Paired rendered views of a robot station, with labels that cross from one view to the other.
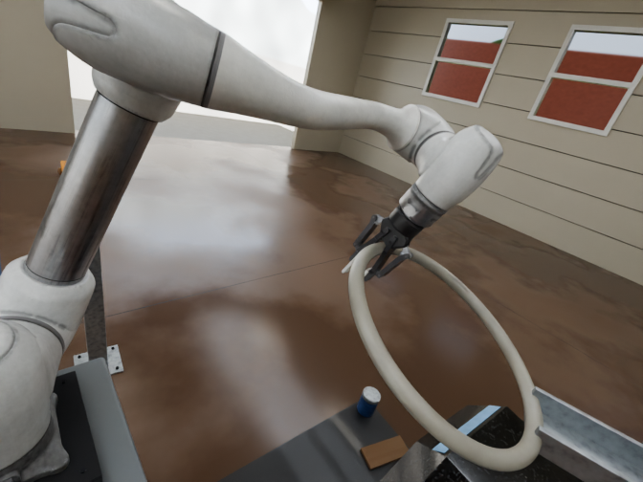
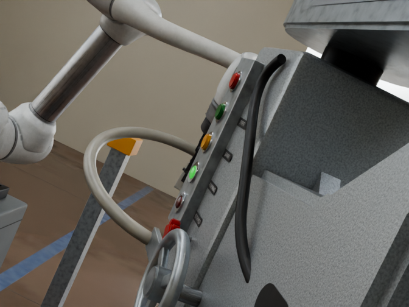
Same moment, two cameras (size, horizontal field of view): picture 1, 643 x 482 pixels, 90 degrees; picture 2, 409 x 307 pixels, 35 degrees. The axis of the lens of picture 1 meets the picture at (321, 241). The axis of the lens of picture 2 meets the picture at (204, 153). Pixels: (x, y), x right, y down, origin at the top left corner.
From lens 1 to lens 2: 161 cm
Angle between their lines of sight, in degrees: 53
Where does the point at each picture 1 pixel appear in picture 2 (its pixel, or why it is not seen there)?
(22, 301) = (17, 113)
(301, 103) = (147, 19)
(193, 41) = not seen: outside the picture
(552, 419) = not seen: hidden behind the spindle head
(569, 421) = not seen: hidden behind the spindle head
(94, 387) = (8, 202)
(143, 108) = (108, 30)
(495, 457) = (98, 186)
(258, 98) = (128, 13)
